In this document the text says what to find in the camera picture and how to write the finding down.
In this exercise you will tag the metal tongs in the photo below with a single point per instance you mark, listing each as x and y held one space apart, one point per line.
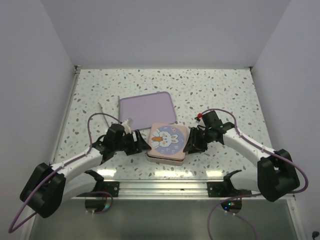
109 119

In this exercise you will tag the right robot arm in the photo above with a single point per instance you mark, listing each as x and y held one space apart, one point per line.
275 174

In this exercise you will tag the aluminium rail front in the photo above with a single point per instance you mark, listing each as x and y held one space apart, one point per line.
153 190

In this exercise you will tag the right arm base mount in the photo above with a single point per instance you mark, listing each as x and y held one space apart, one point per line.
222 189

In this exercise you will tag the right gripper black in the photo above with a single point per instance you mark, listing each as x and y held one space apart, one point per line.
193 145

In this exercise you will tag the metal tin lid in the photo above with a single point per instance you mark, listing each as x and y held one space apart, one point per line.
167 142

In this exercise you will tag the metal cookie tin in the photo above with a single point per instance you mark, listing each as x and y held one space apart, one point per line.
166 160

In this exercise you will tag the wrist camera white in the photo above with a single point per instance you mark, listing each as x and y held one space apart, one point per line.
198 118
127 125

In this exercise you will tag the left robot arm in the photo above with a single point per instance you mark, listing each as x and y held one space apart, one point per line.
47 186

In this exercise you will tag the purple plastic tray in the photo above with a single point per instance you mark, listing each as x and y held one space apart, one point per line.
147 109

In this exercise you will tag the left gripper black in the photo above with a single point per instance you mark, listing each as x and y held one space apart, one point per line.
136 146

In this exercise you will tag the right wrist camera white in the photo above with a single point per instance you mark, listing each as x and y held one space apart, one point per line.
198 118

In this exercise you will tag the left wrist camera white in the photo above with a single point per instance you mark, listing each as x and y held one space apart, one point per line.
127 125

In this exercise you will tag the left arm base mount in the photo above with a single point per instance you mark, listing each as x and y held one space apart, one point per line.
102 188

